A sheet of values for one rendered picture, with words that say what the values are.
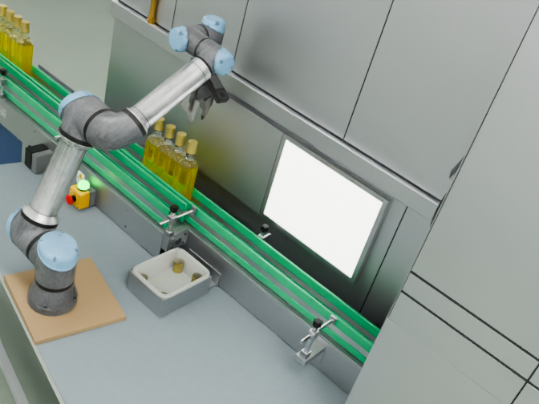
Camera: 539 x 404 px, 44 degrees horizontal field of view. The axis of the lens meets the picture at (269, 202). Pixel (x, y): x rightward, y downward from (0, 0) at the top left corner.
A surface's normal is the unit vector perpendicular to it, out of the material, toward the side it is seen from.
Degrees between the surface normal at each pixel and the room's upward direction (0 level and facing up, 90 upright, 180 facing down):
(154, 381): 0
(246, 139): 90
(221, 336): 0
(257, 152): 90
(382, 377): 90
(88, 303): 2
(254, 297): 90
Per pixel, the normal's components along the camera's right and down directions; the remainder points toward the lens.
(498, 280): -0.65, 0.29
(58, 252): 0.36, -0.70
